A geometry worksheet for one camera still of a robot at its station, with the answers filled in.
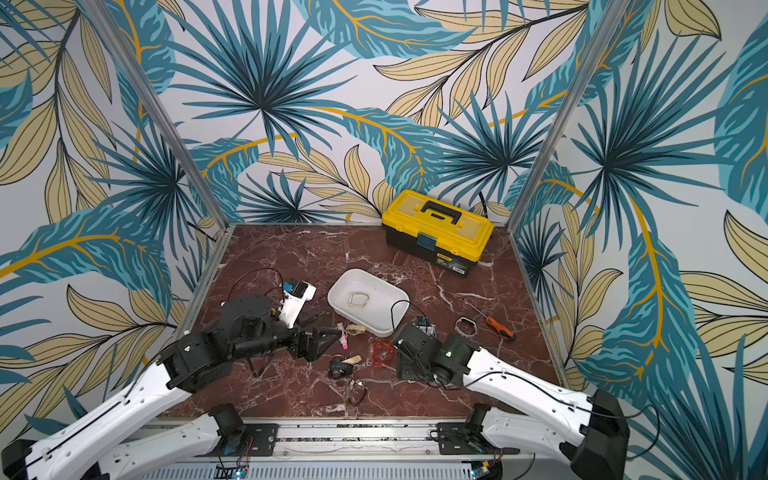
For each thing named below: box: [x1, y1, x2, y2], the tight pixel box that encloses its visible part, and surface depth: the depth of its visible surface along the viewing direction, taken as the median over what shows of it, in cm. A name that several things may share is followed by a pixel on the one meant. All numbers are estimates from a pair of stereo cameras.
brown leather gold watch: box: [347, 378, 369, 407], surface depth 81 cm
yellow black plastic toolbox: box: [381, 189, 495, 277], surface depth 100 cm
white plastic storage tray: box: [327, 268, 411, 338], surface depth 99 cm
